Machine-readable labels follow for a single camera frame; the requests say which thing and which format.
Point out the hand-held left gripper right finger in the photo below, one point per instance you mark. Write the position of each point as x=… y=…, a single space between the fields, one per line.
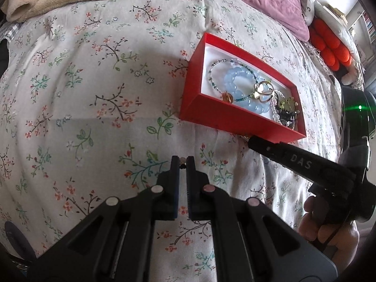
x=190 y=188

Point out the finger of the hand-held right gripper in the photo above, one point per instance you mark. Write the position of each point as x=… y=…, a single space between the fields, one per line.
x=293 y=157

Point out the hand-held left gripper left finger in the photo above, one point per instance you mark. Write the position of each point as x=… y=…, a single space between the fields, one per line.
x=175 y=188

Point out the small stud earring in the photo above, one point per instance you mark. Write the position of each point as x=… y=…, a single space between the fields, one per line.
x=183 y=162

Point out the gold heart earring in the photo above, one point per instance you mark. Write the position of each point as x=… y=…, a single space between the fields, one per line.
x=258 y=95

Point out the red jewelry box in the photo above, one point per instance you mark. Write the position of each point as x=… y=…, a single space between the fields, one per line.
x=229 y=114

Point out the orange gold pendant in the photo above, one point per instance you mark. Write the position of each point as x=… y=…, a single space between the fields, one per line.
x=227 y=97

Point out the person's right hand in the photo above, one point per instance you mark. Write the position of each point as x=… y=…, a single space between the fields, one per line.
x=323 y=235

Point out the orange plush pillow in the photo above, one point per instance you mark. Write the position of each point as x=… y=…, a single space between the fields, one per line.
x=329 y=47

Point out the bookshelf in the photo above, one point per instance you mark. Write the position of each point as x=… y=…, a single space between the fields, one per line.
x=369 y=28

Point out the floral bedsheet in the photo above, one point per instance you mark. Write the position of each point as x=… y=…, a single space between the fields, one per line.
x=88 y=108

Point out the grey plaid cloth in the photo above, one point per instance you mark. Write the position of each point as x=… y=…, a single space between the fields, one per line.
x=8 y=30

